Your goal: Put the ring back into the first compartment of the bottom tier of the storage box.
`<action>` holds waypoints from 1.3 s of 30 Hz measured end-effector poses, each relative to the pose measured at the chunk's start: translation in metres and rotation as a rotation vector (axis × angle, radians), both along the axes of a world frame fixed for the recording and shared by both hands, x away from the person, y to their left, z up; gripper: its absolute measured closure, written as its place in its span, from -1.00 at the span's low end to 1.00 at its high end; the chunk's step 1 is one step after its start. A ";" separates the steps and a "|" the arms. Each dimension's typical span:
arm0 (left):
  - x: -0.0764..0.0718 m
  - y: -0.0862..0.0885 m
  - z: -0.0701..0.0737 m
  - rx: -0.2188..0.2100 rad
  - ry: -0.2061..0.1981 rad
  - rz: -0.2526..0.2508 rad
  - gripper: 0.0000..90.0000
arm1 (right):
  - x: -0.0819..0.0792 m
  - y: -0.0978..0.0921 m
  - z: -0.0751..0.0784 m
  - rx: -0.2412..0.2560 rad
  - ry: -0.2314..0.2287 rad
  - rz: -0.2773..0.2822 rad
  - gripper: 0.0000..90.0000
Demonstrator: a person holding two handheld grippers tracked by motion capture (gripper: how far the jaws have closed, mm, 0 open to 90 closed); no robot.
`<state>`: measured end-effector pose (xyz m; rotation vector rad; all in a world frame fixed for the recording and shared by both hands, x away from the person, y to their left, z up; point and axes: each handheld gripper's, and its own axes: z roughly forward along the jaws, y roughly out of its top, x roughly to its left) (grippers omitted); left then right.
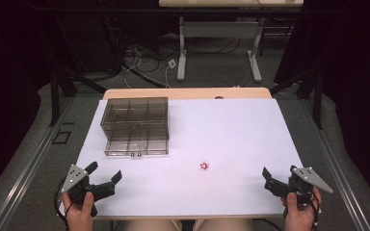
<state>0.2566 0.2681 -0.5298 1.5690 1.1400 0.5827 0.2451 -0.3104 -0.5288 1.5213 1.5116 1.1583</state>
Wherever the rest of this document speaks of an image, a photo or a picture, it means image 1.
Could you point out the white power adapter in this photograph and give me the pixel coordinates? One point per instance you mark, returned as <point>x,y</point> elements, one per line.
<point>171,63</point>

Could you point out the aluminium floor rail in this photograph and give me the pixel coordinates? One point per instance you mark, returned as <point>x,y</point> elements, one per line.
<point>337,166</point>
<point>29,163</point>

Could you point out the black metal stand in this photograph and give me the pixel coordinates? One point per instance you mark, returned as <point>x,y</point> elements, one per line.
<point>61,86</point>
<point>311,86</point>

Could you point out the white-legged desk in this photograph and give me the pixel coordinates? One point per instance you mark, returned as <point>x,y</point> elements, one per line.
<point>220,30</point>

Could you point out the light wooden table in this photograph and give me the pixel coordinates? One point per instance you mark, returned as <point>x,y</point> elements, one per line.
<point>186,93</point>

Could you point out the white table mat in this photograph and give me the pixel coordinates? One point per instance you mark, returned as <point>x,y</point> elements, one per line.
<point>224,134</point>

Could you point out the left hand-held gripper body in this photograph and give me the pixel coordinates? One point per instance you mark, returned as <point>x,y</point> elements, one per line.
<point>77,187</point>

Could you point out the person's left hand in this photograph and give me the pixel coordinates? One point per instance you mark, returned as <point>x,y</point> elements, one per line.
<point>78,215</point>

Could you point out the person's right hand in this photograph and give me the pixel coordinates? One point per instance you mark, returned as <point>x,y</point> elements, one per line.
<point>297,216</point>

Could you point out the dark curtain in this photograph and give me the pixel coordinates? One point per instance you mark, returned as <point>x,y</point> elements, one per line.
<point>353,64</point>
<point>9,80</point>

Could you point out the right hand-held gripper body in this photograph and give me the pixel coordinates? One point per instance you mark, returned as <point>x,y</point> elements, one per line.
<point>305,183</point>

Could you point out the smoky clear plastic drawer box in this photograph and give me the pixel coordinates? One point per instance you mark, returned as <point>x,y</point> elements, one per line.
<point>135,126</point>

